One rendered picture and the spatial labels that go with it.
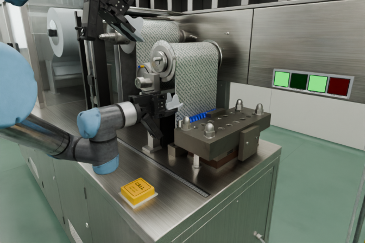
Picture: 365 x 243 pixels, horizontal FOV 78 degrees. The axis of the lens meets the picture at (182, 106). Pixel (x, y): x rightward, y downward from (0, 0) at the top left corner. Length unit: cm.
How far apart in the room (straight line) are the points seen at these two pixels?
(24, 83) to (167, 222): 44
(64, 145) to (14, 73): 36
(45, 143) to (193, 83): 51
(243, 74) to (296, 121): 258
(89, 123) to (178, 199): 32
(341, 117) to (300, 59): 250
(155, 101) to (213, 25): 52
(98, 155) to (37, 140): 15
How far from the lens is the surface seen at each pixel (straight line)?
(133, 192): 68
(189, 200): 68
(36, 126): 64
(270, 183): 106
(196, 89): 88
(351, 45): 86
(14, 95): 38
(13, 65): 39
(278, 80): 92
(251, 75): 98
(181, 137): 77
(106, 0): 70
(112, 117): 65
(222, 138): 74
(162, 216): 64
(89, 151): 70
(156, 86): 84
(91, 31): 66
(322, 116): 340
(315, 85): 89
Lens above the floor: 134
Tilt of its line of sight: 17 degrees down
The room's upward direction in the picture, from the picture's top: straight up
